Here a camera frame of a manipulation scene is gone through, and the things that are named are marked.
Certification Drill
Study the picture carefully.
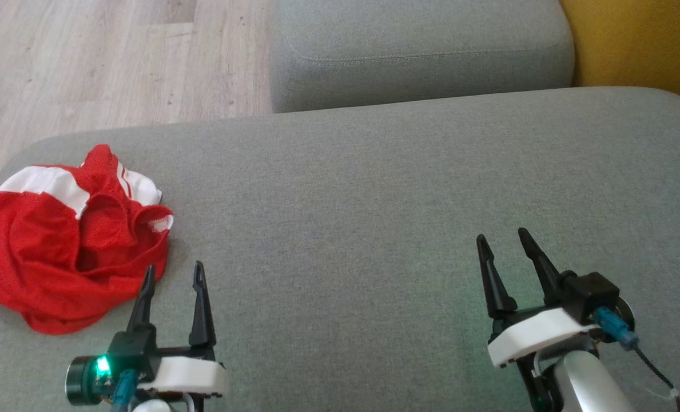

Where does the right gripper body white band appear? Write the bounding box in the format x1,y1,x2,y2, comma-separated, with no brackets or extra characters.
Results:
487,307,601,411

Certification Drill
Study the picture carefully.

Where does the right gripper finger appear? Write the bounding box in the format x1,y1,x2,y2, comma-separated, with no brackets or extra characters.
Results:
476,234,519,321
518,227,575,307

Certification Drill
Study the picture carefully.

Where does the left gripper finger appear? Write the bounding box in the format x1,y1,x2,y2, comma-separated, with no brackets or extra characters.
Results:
126,264,157,339
189,261,217,350

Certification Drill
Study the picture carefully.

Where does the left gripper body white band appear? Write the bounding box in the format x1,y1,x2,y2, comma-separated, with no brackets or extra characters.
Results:
137,343,229,401

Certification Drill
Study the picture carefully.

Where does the large grey sofa seat cushion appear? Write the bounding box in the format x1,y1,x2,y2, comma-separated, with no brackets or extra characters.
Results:
0,86,680,412

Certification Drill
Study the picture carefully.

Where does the yellow fabric armchair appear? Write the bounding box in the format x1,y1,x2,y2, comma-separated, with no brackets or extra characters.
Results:
558,0,680,112

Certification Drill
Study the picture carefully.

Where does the left teal connector cable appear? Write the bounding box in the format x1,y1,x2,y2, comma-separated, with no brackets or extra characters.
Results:
111,369,140,412

